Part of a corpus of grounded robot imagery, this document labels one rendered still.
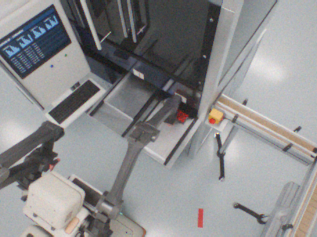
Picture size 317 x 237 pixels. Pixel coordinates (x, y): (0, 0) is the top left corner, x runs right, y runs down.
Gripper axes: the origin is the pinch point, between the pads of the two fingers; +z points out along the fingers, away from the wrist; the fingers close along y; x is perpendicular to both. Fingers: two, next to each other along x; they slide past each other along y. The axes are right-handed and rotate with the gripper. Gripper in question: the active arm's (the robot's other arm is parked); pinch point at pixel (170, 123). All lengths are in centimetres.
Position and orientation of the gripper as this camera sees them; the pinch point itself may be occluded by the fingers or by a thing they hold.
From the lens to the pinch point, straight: 169.1
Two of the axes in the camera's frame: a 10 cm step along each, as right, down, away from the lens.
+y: 3.6, -8.4, 4.1
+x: -9.3, -3.0, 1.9
